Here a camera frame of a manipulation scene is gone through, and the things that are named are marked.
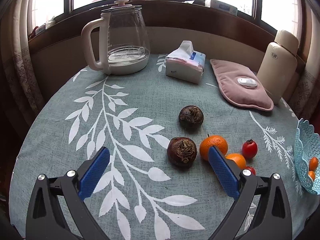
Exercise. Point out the dark water chestnut near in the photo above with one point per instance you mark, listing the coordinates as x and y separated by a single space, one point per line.
182 152

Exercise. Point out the light blue plastic fruit basket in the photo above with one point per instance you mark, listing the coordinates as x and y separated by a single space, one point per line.
305 148

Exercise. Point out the pink hot water bag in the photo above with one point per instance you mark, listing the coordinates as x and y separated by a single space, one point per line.
240 86

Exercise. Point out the dark water chestnut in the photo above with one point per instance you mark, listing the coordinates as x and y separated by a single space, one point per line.
191 117
182 152

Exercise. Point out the white blue box on windowsill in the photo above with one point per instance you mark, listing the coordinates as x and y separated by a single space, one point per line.
223 7

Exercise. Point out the glass electric kettle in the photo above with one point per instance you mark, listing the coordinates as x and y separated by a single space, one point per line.
123 40

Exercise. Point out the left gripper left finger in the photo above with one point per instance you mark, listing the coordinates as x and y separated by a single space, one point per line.
45 219

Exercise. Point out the orange tangerine in basket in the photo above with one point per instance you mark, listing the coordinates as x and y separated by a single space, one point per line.
313 164

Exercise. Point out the grey leaf-print tablecloth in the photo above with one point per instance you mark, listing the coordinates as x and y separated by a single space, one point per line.
141 194

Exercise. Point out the large orange tangerine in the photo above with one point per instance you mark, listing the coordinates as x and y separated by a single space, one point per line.
213 140

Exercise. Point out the tissue pack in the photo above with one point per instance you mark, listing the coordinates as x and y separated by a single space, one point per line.
185 63

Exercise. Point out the red cherry tomato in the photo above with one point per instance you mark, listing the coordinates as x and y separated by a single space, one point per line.
249 149
251 169

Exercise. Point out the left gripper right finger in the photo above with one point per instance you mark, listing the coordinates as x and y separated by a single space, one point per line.
272 217

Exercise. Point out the dark water chestnut far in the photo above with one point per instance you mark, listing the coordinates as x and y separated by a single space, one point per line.
191 117

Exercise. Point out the small orange tangerine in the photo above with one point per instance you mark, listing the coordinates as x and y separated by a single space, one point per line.
238 159

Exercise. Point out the beige thermos flask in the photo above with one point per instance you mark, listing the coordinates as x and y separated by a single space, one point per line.
279 65

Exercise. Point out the beige patterned curtain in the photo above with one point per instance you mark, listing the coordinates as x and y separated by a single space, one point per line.
17 65

